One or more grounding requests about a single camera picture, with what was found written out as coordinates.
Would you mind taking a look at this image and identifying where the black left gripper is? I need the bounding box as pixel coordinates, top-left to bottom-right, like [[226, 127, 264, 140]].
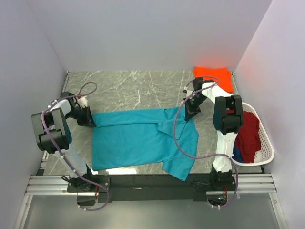
[[65, 105, 96, 127]]

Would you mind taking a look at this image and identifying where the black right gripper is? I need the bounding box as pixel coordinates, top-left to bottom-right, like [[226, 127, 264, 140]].
[[184, 94, 208, 121]]

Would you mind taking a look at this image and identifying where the teal polo shirt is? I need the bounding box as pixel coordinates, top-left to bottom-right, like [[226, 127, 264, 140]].
[[92, 107, 199, 181]]

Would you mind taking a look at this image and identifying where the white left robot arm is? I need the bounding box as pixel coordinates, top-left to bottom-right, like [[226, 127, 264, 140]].
[[31, 92, 96, 192]]

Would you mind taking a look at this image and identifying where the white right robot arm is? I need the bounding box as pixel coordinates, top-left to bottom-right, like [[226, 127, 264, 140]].
[[183, 77, 244, 190]]

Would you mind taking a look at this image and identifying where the folded orange t shirt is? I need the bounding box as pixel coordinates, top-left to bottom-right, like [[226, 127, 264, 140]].
[[193, 66, 234, 93]]

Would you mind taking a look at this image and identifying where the blue shirt in basket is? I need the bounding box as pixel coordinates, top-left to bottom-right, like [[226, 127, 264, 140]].
[[233, 142, 244, 163]]

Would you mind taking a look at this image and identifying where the dark red shirt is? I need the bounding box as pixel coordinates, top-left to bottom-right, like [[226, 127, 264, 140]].
[[235, 111, 261, 163]]

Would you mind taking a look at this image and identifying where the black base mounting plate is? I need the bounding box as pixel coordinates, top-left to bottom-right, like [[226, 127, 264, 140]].
[[61, 172, 237, 206]]

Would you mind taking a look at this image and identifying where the white laundry basket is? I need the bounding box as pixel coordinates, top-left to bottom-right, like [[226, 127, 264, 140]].
[[233, 103, 275, 167]]

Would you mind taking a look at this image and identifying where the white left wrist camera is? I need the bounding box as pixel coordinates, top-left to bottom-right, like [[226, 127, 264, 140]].
[[76, 94, 88, 109]]

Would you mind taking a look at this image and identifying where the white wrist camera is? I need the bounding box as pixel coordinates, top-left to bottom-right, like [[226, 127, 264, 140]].
[[183, 86, 193, 97], [76, 94, 88, 109]]

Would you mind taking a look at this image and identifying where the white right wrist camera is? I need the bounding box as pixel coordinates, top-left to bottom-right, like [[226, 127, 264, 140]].
[[183, 86, 193, 97]]

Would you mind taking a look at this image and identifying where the aluminium frame rail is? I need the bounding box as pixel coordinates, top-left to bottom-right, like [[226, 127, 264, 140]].
[[25, 174, 277, 196]]

